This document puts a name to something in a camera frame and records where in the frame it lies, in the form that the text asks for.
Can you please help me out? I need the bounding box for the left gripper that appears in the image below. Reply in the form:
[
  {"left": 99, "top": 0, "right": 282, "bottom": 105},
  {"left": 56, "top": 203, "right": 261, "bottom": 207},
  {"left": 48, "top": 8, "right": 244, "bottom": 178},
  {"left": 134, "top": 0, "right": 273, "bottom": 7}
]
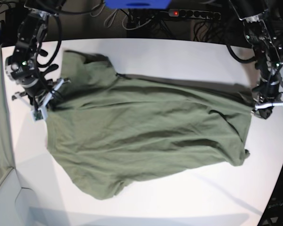
[{"left": 252, "top": 82, "right": 283, "bottom": 120}]

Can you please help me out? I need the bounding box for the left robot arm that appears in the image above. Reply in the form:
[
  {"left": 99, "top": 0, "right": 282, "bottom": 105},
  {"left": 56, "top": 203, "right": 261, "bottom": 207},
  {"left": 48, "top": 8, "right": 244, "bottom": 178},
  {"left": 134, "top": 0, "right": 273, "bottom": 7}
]
[{"left": 228, "top": 0, "right": 283, "bottom": 119}]

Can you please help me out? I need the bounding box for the black power strip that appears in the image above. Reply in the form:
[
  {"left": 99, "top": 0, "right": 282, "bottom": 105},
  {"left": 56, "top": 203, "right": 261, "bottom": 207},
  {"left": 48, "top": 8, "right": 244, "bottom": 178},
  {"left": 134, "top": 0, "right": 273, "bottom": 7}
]
[{"left": 168, "top": 9, "right": 221, "bottom": 20}]

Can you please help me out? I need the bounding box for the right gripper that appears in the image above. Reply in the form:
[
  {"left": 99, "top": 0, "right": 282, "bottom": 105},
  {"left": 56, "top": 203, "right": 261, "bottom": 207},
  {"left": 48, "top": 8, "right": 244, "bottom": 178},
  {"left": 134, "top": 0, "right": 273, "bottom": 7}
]
[{"left": 11, "top": 78, "right": 71, "bottom": 111}]

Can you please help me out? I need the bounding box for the blue box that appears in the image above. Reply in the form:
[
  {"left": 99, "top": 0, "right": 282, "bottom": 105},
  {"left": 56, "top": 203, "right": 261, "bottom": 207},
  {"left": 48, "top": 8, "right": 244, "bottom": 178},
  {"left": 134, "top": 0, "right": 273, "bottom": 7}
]
[{"left": 105, "top": 0, "right": 171, "bottom": 9}]

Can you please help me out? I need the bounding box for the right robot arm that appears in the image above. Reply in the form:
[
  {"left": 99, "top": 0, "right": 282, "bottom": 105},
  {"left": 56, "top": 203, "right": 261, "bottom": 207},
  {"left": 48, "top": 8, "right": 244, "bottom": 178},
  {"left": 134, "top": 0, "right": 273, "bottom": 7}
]
[{"left": 5, "top": 0, "right": 70, "bottom": 120}]

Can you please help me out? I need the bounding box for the green t-shirt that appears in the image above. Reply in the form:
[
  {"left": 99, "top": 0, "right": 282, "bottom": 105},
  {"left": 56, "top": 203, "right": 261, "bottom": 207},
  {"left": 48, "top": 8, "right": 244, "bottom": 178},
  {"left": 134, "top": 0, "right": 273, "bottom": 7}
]
[{"left": 46, "top": 51, "right": 252, "bottom": 200}]

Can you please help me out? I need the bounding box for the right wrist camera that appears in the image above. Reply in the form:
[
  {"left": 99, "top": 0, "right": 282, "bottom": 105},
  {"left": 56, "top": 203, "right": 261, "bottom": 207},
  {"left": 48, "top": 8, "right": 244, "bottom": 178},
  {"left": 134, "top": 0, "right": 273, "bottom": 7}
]
[{"left": 31, "top": 108, "right": 48, "bottom": 121}]

